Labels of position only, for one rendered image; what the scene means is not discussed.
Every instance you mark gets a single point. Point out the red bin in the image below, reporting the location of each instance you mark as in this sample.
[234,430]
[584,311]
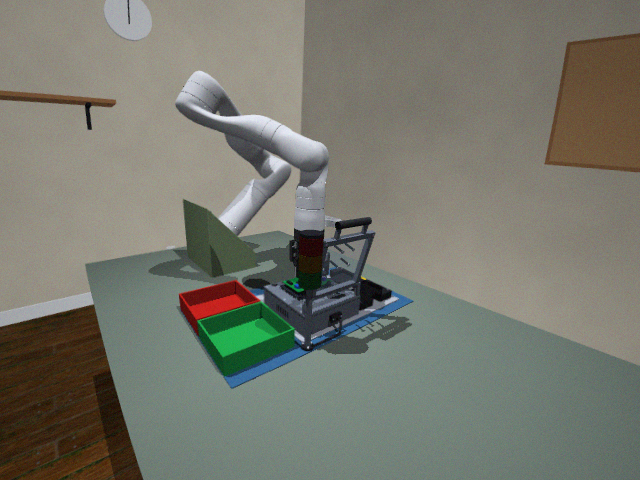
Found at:
[214,299]

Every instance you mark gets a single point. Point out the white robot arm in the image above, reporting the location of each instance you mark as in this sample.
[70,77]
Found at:
[202,96]

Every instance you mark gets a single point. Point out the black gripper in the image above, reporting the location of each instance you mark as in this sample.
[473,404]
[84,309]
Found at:
[295,244]

